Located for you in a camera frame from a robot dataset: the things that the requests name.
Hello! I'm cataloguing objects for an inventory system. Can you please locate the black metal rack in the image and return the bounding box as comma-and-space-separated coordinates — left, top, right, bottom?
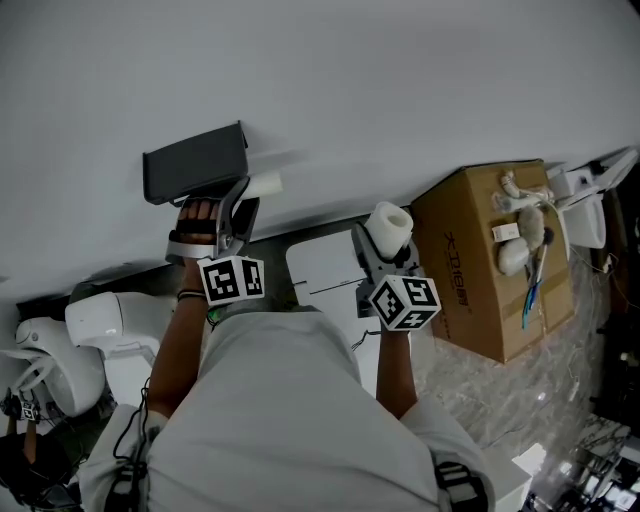
594, 169, 640, 401

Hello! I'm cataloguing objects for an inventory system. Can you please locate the person's right forearm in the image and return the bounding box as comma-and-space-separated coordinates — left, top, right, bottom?
374, 324, 419, 420

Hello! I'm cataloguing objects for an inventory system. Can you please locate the white oval sponge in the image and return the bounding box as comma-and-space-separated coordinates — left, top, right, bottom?
496, 239, 531, 275

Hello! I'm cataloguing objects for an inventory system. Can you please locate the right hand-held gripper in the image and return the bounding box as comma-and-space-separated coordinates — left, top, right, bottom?
351, 221, 443, 332

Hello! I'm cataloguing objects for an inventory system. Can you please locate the blue toothbrush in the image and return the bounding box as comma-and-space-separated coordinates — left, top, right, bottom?
521, 279, 544, 331

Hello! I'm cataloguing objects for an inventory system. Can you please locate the grey fluffy brush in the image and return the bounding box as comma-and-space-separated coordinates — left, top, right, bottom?
517, 204, 547, 251

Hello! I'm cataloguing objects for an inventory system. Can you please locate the white cabinet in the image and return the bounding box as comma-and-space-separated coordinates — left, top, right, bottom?
509, 442, 549, 512

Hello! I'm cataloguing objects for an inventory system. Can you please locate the black harness strap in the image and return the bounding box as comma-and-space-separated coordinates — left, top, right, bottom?
433, 459, 489, 512

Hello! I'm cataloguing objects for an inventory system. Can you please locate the white toilet paper roll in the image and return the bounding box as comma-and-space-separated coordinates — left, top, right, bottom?
366, 201, 415, 260

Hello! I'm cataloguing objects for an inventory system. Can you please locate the white rounded smart toilet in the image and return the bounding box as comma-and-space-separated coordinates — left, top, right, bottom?
64, 291, 174, 407

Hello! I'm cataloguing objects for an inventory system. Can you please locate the cardboard paper tube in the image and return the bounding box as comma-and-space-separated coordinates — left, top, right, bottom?
247, 169, 284, 198

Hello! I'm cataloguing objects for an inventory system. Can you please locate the black-headed long brush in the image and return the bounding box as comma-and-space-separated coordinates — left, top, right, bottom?
524, 227, 556, 296

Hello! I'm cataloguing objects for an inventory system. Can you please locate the black wall paper holder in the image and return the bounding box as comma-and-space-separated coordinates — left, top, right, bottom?
142, 119, 250, 207

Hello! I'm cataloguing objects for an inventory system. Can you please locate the white square closed-lid toilet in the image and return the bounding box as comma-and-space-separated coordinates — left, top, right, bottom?
284, 229, 419, 399

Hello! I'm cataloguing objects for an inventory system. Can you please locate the person's left forearm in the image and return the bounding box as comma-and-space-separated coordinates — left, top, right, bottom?
148, 259, 211, 419

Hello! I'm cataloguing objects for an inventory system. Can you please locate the another person's forearm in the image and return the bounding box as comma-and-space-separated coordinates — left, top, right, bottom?
22, 419, 39, 464

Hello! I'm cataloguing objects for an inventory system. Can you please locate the marble pattern slab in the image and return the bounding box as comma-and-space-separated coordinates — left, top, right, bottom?
574, 414, 631, 451

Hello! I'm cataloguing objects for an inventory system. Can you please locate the white egg-shaped toilet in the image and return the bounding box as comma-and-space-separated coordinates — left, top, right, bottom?
0, 315, 107, 419

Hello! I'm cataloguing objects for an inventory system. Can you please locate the brown cardboard box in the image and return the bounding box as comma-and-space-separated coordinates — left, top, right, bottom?
410, 159, 577, 365

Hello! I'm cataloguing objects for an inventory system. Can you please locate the white appliance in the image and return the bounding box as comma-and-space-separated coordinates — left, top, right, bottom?
545, 147, 640, 250

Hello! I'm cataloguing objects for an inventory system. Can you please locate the person's left hand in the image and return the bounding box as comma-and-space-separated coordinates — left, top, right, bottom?
174, 197, 222, 239

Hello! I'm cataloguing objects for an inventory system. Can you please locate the person in white shirt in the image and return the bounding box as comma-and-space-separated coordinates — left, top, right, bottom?
78, 305, 497, 512

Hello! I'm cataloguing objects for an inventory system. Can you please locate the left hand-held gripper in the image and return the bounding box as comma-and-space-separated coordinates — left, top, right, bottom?
164, 175, 266, 307

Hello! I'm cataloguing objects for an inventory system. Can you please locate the white plastic hose fitting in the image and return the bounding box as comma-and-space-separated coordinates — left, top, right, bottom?
492, 169, 551, 214

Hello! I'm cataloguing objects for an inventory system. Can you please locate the black harness cable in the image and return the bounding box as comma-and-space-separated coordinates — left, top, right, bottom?
112, 379, 166, 512

